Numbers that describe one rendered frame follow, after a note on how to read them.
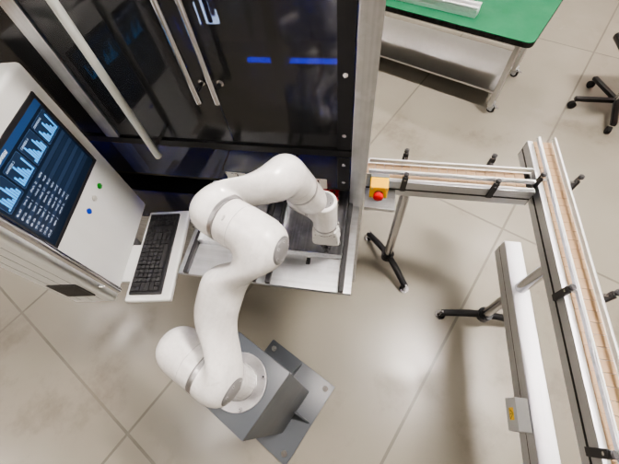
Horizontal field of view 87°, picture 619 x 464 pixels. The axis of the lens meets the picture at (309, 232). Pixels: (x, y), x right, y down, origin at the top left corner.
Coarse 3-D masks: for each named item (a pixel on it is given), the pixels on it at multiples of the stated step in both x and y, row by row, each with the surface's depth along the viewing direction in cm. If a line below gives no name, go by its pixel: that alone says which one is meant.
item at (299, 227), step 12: (348, 192) 141; (288, 216) 141; (300, 216) 141; (288, 228) 138; (300, 228) 138; (300, 240) 135; (288, 252) 132; (300, 252) 130; (312, 252) 128; (324, 252) 127; (336, 252) 131
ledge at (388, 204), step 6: (366, 192) 145; (390, 192) 144; (366, 198) 143; (372, 198) 143; (390, 198) 142; (366, 204) 141; (372, 204) 141; (378, 204) 141; (384, 204) 141; (390, 204) 141; (372, 210) 142; (378, 210) 141; (384, 210) 140; (390, 210) 140
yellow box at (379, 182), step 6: (372, 174) 130; (378, 174) 130; (384, 174) 130; (372, 180) 129; (378, 180) 129; (384, 180) 128; (372, 186) 127; (378, 186) 127; (384, 186) 127; (372, 192) 130; (384, 192) 129; (384, 198) 132
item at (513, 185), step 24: (384, 168) 144; (408, 168) 143; (432, 168) 142; (456, 168) 141; (480, 168) 137; (504, 168) 135; (528, 168) 133; (408, 192) 145; (432, 192) 142; (456, 192) 140; (480, 192) 137; (504, 192) 135; (528, 192) 133
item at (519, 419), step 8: (512, 400) 131; (520, 400) 129; (512, 408) 130; (520, 408) 128; (528, 408) 128; (512, 416) 130; (520, 416) 126; (528, 416) 126; (512, 424) 129; (520, 424) 125; (528, 424) 125; (520, 432) 128; (528, 432) 124
